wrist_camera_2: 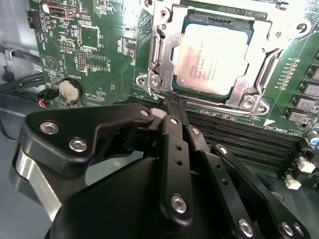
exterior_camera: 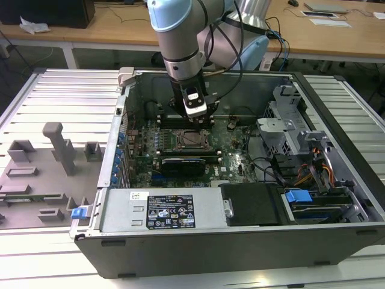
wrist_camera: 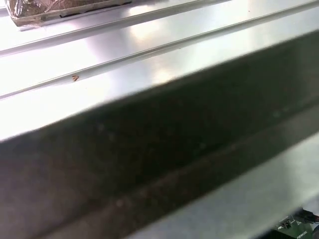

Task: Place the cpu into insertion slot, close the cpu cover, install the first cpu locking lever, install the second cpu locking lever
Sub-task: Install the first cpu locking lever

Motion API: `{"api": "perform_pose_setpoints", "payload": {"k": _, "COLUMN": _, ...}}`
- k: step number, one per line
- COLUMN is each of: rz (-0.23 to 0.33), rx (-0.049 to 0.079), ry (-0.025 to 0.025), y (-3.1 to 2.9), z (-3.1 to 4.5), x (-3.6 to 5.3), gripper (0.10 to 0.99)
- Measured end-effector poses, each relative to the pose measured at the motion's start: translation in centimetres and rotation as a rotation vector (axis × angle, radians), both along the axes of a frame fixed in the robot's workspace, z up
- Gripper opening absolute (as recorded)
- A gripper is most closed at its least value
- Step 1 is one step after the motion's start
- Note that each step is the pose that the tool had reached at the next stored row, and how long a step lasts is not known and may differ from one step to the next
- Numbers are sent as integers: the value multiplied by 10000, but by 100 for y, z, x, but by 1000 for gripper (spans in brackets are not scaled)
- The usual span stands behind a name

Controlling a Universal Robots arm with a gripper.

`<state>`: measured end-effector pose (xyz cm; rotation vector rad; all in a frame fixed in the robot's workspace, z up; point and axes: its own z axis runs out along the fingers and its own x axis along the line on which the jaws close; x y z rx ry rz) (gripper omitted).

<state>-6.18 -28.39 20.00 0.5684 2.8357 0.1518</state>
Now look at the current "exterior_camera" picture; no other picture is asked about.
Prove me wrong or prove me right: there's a metal drive cage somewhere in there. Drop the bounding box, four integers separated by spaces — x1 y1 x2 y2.
257 84 331 157

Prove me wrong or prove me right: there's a metal socket cover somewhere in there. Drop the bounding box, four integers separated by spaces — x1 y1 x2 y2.
176 129 211 151

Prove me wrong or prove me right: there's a black expansion card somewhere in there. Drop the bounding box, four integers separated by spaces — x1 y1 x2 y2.
161 156 207 178

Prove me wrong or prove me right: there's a black computer tower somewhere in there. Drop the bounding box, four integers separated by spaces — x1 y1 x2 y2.
0 0 96 30

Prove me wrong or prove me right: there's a blue cable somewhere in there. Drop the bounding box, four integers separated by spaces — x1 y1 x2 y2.
269 28 291 72

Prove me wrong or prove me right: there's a crumpled white paper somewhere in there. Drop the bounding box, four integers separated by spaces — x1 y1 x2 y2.
19 15 51 34

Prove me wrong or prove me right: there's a green RAM stick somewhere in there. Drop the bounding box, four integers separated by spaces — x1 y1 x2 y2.
0 194 61 203

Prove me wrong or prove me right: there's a CPU socket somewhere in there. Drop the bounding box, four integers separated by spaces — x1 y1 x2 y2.
175 128 212 152

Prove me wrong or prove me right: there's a white framed tablet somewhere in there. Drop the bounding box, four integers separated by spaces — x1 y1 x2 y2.
301 10 339 18

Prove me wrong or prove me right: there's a grey case handle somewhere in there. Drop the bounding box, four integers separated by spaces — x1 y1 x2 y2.
118 66 136 91

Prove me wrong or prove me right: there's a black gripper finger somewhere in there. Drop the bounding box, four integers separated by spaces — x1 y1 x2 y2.
168 97 199 131
197 96 221 132

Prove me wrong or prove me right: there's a grey parts rack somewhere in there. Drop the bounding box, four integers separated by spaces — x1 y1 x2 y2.
0 122 106 231

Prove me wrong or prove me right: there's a dark grey PC case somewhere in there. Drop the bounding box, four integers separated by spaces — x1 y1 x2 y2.
69 67 385 279

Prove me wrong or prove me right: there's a grey laptop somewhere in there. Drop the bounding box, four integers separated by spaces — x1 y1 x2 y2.
303 1 350 14

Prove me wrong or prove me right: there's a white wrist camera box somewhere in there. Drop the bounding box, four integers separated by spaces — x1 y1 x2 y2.
179 85 209 119

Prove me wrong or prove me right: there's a silver power supply unit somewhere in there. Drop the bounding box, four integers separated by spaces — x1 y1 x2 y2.
99 186 228 232

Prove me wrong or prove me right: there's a green motherboard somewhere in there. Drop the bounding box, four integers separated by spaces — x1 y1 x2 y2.
126 117 259 187

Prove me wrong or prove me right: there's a white paper sheet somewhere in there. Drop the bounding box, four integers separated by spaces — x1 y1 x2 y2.
309 17 352 28

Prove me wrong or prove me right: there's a silver CPU plate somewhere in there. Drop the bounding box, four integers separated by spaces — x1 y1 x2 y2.
182 132 203 148

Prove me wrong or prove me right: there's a black plastic shroud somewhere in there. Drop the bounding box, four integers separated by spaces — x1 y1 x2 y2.
219 183 285 226

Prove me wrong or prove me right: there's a black wire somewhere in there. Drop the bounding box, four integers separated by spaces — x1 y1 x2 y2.
245 126 286 184

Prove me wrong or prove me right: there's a blue disk carrier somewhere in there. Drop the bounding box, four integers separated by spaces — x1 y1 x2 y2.
286 188 353 222

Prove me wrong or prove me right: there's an orange wire bundle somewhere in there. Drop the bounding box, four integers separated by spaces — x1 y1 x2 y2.
293 146 336 187

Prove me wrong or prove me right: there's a wooden desk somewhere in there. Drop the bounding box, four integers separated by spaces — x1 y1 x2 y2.
0 0 385 70

